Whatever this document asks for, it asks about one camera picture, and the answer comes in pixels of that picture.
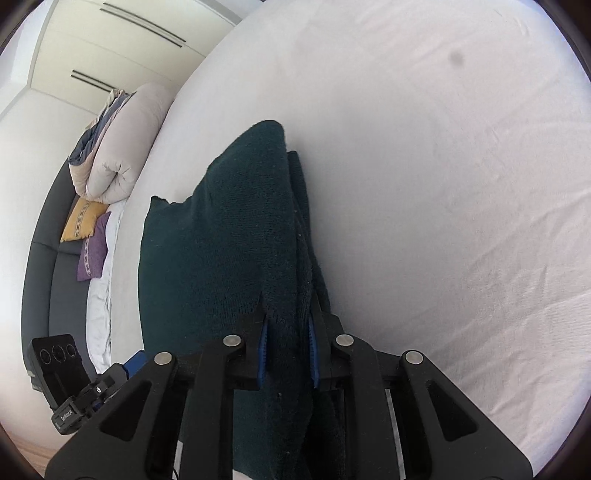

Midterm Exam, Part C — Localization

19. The yellow patterned pillow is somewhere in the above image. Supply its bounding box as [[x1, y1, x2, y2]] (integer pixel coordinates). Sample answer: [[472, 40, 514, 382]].
[[60, 198, 109, 243]]

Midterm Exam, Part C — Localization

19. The purple patterned pillow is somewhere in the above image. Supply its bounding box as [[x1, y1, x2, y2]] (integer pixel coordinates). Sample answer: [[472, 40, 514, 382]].
[[76, 211, 112, 282]]

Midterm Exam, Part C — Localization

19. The bed with white sheet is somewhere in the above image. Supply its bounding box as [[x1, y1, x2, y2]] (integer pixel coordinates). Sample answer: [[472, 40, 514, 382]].
[[85, 0, 591, 480]]

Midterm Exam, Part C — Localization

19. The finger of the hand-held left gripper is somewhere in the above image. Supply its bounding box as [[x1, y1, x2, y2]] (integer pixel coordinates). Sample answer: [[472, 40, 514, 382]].
[[121, 350, 148, 384]]

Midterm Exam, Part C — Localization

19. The white pillow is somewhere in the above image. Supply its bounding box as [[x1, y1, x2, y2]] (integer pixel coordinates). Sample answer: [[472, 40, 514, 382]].
[[85, 198, 127, 374]]

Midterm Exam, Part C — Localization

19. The dark grey padded headboard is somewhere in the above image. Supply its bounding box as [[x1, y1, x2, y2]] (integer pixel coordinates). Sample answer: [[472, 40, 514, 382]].
[[21, 157, 100, 365]]

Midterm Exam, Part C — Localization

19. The white wardrobe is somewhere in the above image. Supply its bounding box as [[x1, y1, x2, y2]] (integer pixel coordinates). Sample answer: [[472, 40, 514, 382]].
[[0, 0, 245, 121]]

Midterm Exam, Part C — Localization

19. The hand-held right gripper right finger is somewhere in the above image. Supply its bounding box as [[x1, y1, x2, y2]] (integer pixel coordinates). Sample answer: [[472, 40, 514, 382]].
[[307, 311, 534, 480]]

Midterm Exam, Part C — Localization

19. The rolled beige duvet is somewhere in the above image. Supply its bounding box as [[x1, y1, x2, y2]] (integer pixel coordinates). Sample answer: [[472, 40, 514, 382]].
[[68, 83, 176, 204]]

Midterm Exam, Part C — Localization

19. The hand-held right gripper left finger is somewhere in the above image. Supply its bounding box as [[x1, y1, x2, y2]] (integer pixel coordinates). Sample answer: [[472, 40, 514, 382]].
[[45, 295, 273, 480]]

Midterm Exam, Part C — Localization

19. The dark green sweater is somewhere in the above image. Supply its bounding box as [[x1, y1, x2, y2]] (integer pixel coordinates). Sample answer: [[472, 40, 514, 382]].
[[137, 120, 347, 480]]

